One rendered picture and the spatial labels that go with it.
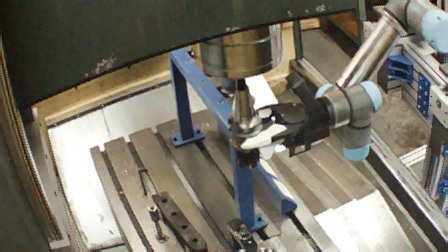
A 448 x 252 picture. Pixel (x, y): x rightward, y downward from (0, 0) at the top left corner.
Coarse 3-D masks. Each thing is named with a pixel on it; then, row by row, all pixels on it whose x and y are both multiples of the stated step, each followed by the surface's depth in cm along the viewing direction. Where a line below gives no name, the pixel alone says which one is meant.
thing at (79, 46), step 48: (0, 0) 70; (48, 0) 75; (96, 0) 80; (144, 0) 83; (192, 0) 87; (240, 0) 90; (288, 0) 93; (336, 0) 97; (48, 48) 80; (96, 48) 84; (144, 48) 88; (48, 96) 85
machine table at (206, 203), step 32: (160, 128) 200; (96, 160) 189; (128, 160) 188; (160, 160) 187; (192, 160) 186; (224, 160) 185; (128, 192) 176; (192, 192) 179; (224, 192) 174; (256, 192) 172; (128, 224) 164; (160, 224) 164; (192, 224) 164; (224, 224) 163; (288, 224) 160
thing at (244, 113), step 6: (240, 90) 115; (246, 90) 115; (234, 96) 116; (240, 96) 115; (246, 96) 115; (234, 102) 117; (240, 102) 116; (246, 102) 116; (252, 102) 117; (234, 108) 117; (240, 108) 116; (246, 108) 116; (252, 108) 117; (234, 114) 118; (240, 114) 117; (246, 114) 117; (252, 114) 117; (234, 120) 119; (240, 120) 118; (246, 120) 117; (252, 120) 118
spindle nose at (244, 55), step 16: (240, 32) 100; (256, 32) 100; (272, 32) 103; (192, 48) 109; (208, 48) 103; (224, 48) 102; (240, 48) 101; (256, 48) 102; (272, 48) 104; (208, 64) 105; (224, 64) 104; (240, 64) 103; (256, 64) 104; (272, 64) 106
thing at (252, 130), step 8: (232, 112) 121; (256, 112) 121; (232, 120) 120; (256, 120) 119; (232, 128) 118; (240, 128) 117; (248, 128) 117; (256, 128) 118; (240, 136) 118; (248, 136) 118
